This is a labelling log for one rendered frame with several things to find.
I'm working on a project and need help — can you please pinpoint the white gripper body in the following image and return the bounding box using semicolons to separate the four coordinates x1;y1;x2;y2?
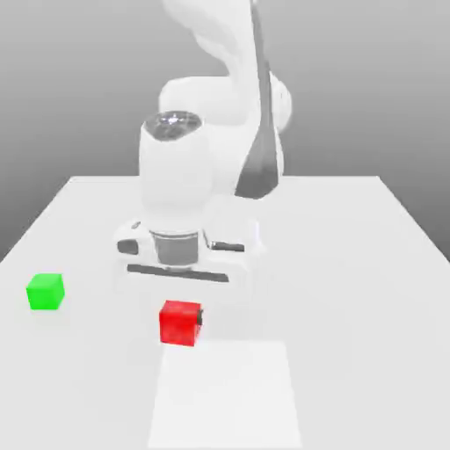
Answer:
112;258;253;306

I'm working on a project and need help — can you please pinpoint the small red cube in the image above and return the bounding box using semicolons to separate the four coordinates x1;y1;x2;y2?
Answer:
158;299;204;348

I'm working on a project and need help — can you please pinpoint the small green cube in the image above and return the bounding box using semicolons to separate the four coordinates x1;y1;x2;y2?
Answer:
25;272;66;311

